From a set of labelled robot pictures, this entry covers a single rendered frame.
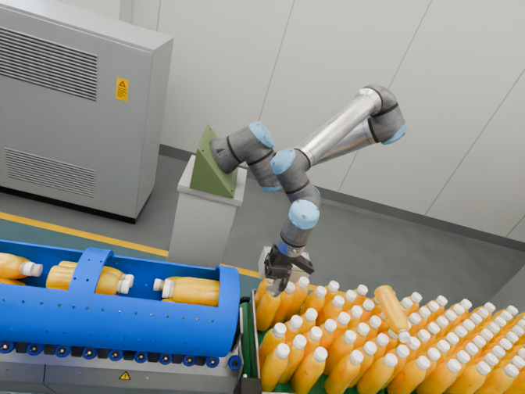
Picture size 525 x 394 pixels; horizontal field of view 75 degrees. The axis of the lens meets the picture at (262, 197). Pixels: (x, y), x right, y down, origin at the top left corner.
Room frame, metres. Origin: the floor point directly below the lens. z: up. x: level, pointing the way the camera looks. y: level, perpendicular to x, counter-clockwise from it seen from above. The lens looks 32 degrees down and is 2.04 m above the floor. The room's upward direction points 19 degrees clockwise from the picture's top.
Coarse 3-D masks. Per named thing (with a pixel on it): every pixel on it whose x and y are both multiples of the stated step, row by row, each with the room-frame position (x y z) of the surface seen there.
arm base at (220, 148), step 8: (216, 144) 1.49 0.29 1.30; (224, 144) 1.49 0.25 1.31; (216, 152) 1.45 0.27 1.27; (224, 152) 1.46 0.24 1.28; (232, 152) 1.47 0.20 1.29; (216, 160) 1.44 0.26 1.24; (224, 160) 1.45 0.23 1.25; (232, 160) 1.46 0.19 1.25; (240, 160) 1.48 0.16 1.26; (224, 168) 1.45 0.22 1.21; (232, 168) 1.48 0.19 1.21
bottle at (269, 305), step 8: (264, 296) 0.88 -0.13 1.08; (272, 296) 0.87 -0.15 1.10; (264, 304) 0.86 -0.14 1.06; (272, 304) 0.86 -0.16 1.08; (256, 312) 0.88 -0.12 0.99; (264, 312) 0.86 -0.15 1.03; (272, 312) 0.86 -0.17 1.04; (256, 320) 0.86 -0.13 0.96; (264, 320) 0.85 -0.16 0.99; (272, 320) 0.87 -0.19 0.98; (264, 328) 0.86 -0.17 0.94
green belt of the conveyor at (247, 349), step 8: (240, 304) 0.98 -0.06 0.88; (248, 304) 0.98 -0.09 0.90; (248, 312) 0.94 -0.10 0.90; (248, 320) 0.90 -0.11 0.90; (248, 336) 0.83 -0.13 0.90; (248, 344) 0.80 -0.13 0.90; (248, 352) 0.77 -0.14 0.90; (248, 360) 0.74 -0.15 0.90; (248, 368) 0.71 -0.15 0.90; (248, 376) 0.68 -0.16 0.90; (320, 376) 0.77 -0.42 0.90; (280, 384) 0.69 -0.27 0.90; (288, 384) 0.70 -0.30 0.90; (320, 384) 0.74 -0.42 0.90; (280, 392) 0.66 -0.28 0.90; (288, 392) 0.67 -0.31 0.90; (312, 392) 0.70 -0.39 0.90; (320, 392) 0.71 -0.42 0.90; (344, 392) 0.74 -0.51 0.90; (352, 392) 0.75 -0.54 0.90; (384, 392) 0.79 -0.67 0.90
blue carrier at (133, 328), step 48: (0, 240) 0.69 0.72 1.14; (0, 288) 0.50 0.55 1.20; (48, 288) 0.54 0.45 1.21; (144, 288) 0.79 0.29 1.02; (240, 288) 0.74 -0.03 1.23; (0, 336) 0.46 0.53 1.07; (48, 336) 0.49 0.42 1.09; (96, 336) 0.52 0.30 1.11; (144, 336) 0.56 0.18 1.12; (192, 336) 0.60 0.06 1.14
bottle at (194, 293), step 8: (176, 288) 0.69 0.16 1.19; (184, 288) 0.70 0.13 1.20; (192, 288) 0.71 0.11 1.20; (200, 288) 0.71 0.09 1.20; (208, 288) 0.72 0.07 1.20; (216, 288) 0.74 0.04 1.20; (168, 296) 0.68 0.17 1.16; (176, 296) 0.68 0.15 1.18; (184, 296) 0.68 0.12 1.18; (192, 296) 0.69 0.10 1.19; (200, 296) 0.70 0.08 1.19; (208, 296) 0.70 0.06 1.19; (216, 296) 0.71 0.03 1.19; (200, 304) 0.69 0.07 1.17; (208, 304) 0.69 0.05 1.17; (216, 304) 0.70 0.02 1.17
